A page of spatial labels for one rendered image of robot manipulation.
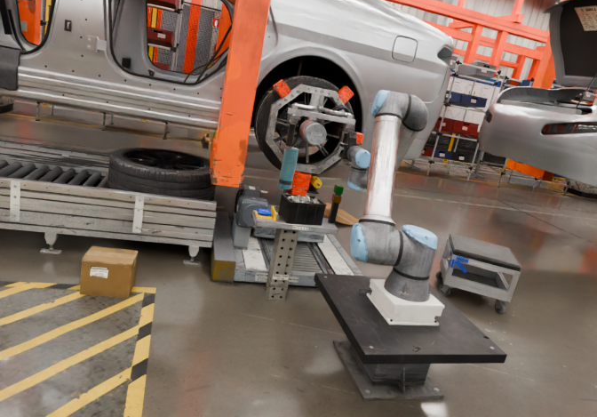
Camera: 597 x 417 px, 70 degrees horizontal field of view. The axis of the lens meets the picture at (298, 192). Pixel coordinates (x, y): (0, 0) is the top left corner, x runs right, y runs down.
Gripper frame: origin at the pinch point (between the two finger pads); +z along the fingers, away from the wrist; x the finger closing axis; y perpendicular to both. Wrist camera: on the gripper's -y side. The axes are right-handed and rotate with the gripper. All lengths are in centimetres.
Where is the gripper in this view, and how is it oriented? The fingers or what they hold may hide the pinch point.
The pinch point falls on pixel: (344, 143)
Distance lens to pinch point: 263.0
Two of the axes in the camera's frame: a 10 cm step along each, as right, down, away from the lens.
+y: -1.9, 9.5, 2.5
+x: 9.6, 1.2, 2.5
